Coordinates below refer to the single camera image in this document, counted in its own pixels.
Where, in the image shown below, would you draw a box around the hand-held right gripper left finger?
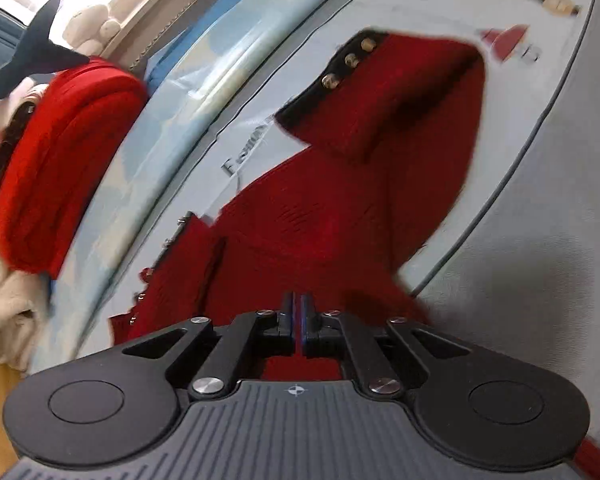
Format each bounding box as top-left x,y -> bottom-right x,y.
121,292 -> 297,402

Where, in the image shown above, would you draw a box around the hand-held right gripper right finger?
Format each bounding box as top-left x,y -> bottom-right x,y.
300,294 -> 474,398

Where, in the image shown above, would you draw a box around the red knit sweater gold buttons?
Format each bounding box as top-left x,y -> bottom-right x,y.
107,30 -> 600,480

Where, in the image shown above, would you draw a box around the grey printed bedsheet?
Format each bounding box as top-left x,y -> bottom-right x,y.
70,0 -> 600,461

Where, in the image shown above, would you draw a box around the folded red knit sweater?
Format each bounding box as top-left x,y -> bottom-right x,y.
0,57 -> 148,281

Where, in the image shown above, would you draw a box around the cream folded garment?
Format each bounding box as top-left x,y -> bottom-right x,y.
0,85 -> 53,367

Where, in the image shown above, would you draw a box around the beige bed headboard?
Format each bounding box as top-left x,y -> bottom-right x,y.
100,0 -> 381,72

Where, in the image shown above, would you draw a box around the cream teddy plush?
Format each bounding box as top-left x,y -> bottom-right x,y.
62,4 -> 124,47

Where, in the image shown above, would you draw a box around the dark blue shark plush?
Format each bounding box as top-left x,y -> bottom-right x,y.
0,0 -> 91,111

